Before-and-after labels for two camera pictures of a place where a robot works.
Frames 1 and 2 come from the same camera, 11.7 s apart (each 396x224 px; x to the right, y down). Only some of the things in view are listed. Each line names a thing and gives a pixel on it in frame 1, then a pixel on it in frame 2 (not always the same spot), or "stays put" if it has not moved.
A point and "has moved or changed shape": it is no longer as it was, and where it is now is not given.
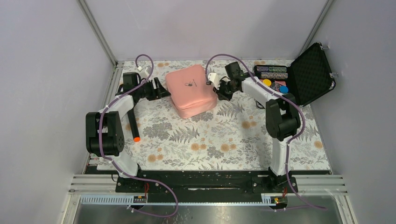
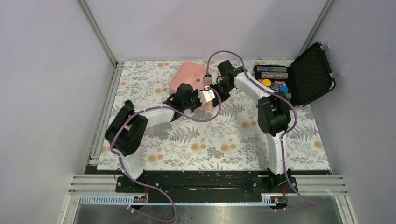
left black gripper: (151, 84) → (195, 94)
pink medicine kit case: (190, 93) has moved or changed shape
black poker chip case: (308, 77) stays put
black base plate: (206, 186) stays put
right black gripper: (220, 93) → (216, 102)
